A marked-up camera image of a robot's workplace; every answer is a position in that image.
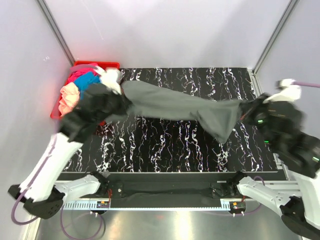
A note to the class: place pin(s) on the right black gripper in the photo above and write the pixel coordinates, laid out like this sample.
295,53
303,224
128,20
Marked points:
247,108

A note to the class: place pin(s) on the grey t shirt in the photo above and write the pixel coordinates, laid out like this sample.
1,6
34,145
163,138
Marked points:
218,118

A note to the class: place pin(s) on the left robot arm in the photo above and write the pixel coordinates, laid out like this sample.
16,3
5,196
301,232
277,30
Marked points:
40,194

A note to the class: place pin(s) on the right orange connector box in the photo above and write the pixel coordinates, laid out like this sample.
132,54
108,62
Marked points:
238,205

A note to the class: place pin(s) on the orange connector box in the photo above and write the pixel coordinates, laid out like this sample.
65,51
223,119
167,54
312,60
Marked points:
103,204
238,205

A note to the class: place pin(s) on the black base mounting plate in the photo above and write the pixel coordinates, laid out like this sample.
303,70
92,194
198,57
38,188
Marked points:
162,190

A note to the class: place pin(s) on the blue t shirt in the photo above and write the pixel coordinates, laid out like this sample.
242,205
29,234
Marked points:
84,81

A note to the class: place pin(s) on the left orange connector box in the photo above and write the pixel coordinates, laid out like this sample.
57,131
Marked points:
103,204

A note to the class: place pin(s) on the magenta pink t shirt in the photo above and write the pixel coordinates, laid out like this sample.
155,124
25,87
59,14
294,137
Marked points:
80,73

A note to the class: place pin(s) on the peach orange t shirt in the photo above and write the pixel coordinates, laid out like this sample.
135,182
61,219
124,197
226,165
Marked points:
70,96

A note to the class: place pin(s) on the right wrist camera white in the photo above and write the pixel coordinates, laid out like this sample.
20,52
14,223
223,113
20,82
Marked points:
289,91

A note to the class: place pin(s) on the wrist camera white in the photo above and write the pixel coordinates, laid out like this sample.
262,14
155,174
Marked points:
111,78
289,91

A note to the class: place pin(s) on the right corner aluminium post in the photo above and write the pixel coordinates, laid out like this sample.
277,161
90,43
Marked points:
292,4

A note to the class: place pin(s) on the corner aluminium post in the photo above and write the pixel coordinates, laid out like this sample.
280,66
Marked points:
44,8
292,4

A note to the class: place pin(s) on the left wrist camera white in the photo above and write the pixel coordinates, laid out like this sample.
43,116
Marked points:
111,78

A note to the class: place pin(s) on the left corner aluminium post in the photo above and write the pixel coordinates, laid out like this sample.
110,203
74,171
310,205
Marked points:
44,8

